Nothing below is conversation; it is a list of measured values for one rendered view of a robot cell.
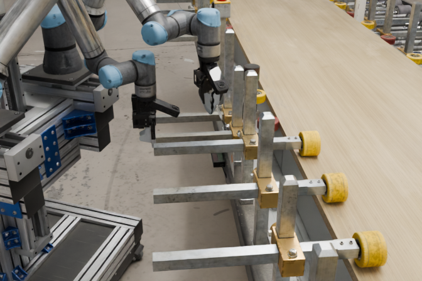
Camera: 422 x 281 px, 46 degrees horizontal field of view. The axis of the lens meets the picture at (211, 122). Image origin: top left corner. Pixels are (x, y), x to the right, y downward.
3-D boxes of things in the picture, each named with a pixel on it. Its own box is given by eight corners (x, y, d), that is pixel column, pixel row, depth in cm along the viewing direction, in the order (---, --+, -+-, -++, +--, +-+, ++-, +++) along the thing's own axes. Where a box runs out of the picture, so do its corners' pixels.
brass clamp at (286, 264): (279, 278, 108) (280, 260, 106) (266, 238, 120) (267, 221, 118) (306, 276, 108) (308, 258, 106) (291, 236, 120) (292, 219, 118)
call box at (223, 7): (214, 20, 214) (214, 2, 211) (213, 15, 221) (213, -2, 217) (230, 19, 215) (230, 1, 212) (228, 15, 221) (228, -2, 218)
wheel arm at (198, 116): (156, 125, 203) (156, 116, 201) (156, 121, 206) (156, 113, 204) (260, 121, 207) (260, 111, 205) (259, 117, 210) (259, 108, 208)
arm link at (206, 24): (204, 5, 163) (225, 9, 159) (204, 37, 168) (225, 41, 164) (189, 10, 158) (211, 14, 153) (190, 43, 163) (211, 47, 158)
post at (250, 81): (242, 204, 169) (246, 73, 147) (240, 198, 172) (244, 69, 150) (252, 203, 169) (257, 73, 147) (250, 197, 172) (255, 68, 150)
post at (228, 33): (223, 138, 214) (225, 30, 192) (223, 134, 217) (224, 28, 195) (232, 138, 214) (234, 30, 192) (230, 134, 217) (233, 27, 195)
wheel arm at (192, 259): (152, 273, 108) (152, 260, 106) (152, 261, 111) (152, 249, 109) (373, 258, 112) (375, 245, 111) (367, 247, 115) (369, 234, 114)
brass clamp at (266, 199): (257, 209, 130) (259, 193, 128) (249, 180, 142) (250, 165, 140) (281, 207, 131) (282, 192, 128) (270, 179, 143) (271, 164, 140)
